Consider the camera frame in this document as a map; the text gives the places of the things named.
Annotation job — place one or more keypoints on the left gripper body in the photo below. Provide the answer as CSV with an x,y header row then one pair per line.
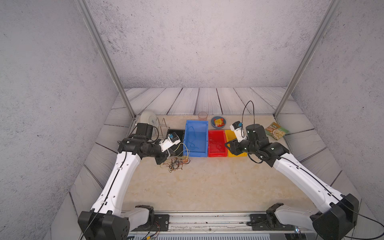
x,y
161,156

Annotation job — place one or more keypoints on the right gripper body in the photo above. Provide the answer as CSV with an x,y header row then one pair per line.
x,y
240,147

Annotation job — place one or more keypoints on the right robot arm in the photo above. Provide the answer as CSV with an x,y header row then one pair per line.
x,y
334,215

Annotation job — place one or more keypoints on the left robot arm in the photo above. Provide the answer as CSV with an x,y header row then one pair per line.
x,y
105,221

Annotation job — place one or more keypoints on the yellow storage bin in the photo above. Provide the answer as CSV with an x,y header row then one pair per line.
x,y
230,135

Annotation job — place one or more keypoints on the black storage bin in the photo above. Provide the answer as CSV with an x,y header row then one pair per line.
x,y
177,150

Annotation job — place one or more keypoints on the red storage bin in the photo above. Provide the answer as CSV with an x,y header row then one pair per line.
x,y
216,146

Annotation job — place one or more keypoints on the red yellow snack packet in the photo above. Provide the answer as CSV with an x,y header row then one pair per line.
x,y
219,122

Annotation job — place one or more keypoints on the blue bowl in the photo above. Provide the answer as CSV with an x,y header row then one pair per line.
x,y
212,122

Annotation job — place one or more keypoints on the blue storage bin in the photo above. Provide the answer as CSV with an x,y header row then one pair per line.
x,y
196,139

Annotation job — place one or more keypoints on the white plate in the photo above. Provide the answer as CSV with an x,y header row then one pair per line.
x,y
149,117

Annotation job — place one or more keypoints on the green food packet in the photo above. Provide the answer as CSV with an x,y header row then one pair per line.
x,y
276,131

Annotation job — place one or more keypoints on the pink plastic cup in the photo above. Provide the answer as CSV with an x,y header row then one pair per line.
x,y
203,116

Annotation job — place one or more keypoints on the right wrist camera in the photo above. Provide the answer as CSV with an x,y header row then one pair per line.
x,y
237,128

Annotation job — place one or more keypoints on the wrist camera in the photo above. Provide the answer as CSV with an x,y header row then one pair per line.
x,y
237,128
171,140

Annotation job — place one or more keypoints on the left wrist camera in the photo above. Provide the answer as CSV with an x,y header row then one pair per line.
x,y
171,140

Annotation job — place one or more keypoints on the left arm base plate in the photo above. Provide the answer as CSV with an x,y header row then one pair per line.
x,y
160,223

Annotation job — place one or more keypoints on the aluminium front rail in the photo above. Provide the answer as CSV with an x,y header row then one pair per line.
x,y
205,222

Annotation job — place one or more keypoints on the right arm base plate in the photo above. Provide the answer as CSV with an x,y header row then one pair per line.
x,y
264,222

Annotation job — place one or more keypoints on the right aluminium frame post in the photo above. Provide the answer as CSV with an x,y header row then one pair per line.
x,y
319,34

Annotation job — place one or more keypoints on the aluminium frame post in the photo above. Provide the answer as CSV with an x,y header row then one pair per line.
x,y
319,34
90,23

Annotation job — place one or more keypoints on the left aluminium frame post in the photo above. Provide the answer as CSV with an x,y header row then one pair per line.
x,y
90,23

